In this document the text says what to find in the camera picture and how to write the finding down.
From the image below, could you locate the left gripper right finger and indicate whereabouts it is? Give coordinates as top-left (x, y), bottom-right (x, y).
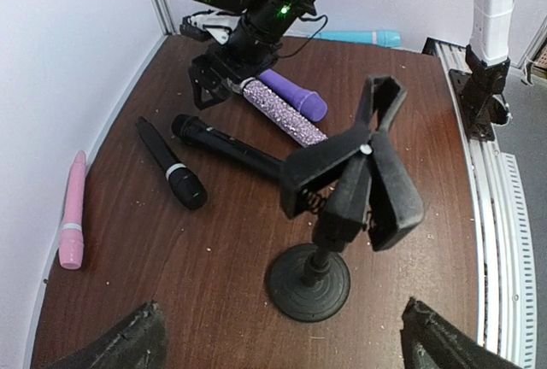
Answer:
top-left (400, 297), bottom-right (517, 369)

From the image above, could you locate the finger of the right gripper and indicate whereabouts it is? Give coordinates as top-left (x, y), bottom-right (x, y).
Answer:
top-left (190, 76), bottom-right (232, 110)

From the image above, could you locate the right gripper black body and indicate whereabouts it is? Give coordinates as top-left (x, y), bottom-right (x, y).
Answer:
top-left (188, 44), bottom-right (274, 96)

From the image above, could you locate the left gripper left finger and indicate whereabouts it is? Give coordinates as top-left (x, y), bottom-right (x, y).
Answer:
top-left (47, 301), bottom-right (168, 368)

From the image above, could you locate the black mic orange ring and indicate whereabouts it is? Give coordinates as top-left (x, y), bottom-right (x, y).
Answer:
top-left (170, 114), bottom-right (291, 182)

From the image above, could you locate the purple microphone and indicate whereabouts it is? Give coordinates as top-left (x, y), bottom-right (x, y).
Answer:
top-left (259, 69), bottom-right (328, 123)

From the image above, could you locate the glitter mic silver head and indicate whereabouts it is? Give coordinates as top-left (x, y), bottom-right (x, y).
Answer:
top-left (240, 79), bottom-right (327, 147)

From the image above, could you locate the black mic white ring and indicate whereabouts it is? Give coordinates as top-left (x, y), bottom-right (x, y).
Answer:
top-left (135, 115), bottom-right (209, 212)

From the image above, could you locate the pink microphone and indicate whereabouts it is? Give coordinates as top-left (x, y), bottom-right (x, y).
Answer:
top-left (58, 150), bottom-right (86, 270)

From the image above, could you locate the light blue microphone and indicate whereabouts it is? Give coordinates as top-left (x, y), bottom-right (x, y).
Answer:
top-left (315, 30), bottom-right (402, 48)

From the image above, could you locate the black stand of black mic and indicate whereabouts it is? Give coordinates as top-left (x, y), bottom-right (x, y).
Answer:
top-left (266, 76), bottom-right (425, 323)

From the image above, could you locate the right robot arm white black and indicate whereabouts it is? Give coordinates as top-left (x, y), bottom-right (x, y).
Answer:
top-left (189, 0), bottom-right (456, 108)

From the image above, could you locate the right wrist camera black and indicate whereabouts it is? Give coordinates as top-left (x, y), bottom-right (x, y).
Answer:
top-left (179, 9), bottom-right (238, 44)

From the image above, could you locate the front aluminium rail frame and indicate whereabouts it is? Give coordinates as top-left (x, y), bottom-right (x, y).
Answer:
top-left (422, 38), bottom-right (547, 369)

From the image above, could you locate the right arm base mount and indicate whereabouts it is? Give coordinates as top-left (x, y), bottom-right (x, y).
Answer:
top-left (449, 52), bottom-right (510, 142)

